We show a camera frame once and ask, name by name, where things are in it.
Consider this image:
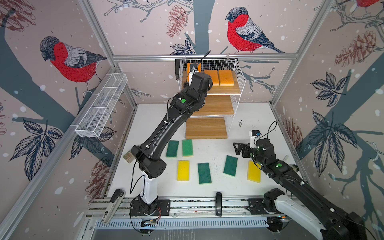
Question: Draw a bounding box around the top wooden shelf board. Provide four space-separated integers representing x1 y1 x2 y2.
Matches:
179 71 246 95

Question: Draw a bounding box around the black box behind shelf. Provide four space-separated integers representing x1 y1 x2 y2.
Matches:
175 59 181 81

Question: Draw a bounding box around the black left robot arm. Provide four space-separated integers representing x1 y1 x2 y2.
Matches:
130 73 213 215

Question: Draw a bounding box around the yellow sponge right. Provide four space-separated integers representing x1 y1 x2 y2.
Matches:
247 161 261 183

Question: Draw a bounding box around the light green sponge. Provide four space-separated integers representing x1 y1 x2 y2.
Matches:
182 140 194 158

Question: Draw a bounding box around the dark green sponge far left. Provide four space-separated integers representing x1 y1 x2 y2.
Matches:
166 141 179 158

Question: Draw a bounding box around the black handle on rail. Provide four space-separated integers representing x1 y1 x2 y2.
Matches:
215 192 222 217

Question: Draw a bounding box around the white wire three-tier shelf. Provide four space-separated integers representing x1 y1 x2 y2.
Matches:
175 58 245 140

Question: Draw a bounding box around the yellow sponge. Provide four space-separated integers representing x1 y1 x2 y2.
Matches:
177 160 190 182
247 161 261 183

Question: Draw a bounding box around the dark green sponge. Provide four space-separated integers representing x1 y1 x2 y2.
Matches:
223 156 238 177
198 163 212 185
166 141 179 158

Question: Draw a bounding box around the white grey handheld tool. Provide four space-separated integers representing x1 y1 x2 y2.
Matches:
101 189 126 224

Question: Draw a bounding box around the white wire wall basket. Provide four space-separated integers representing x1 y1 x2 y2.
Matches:
75 73 128 138

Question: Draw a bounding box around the bottom wooden shelf board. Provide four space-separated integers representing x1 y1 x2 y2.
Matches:
186 117 228 140

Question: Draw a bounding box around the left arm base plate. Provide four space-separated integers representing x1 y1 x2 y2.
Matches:
130 199 171 217

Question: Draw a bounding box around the dark green sponge centre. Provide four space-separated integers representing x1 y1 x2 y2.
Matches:
198 163 212 185

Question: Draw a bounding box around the dark green sponge right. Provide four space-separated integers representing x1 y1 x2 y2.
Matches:
223 156 238 177

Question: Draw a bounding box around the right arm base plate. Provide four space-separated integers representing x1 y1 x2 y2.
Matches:
246 198 274 215

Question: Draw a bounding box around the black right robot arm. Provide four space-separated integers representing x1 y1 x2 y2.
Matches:
233 138 367 240

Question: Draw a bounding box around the yellow sponge left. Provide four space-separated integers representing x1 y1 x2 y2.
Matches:
177 160 190 182

